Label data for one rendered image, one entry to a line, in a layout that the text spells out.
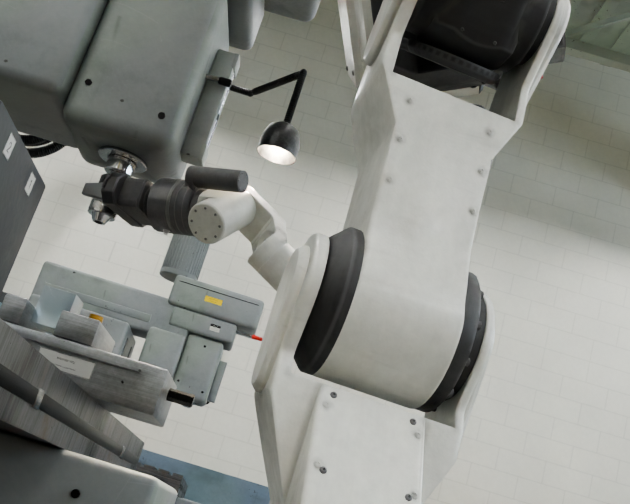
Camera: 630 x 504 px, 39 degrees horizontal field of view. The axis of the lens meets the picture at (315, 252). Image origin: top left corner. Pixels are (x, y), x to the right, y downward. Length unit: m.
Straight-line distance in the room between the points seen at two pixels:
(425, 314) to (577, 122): 8.63
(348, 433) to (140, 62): 0.89
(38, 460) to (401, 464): 0.62
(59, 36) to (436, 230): 0.86
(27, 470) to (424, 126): 0.71
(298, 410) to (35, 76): 0.87
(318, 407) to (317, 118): 8.09
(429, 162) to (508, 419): 7.46
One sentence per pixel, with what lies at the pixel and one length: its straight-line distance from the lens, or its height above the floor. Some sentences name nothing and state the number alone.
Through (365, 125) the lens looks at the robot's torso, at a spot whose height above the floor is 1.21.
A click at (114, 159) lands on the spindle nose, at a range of 1.52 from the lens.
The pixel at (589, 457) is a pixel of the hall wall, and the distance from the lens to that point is 8.48.
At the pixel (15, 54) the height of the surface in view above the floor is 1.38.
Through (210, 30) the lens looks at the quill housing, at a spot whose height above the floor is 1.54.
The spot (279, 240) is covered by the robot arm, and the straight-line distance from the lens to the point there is 1.35.
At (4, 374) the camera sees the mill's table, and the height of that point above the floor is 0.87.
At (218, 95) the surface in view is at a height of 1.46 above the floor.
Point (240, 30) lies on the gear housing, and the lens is 1.69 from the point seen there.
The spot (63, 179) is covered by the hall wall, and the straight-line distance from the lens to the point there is 8.70.
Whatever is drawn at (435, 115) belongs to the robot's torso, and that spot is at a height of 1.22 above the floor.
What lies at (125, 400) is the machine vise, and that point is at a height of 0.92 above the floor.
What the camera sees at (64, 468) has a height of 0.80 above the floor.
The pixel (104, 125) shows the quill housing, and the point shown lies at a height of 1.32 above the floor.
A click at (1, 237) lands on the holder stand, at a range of 0.98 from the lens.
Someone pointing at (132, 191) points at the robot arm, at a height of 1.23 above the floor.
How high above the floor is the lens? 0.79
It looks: 18 degrees up
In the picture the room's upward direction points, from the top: 17 degrees clockwise
